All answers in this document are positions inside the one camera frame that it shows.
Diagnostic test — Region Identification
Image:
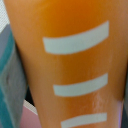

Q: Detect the grey teal gripper finger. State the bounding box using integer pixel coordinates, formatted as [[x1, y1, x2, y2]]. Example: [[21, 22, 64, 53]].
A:
[[0, 25, 27, 128]]

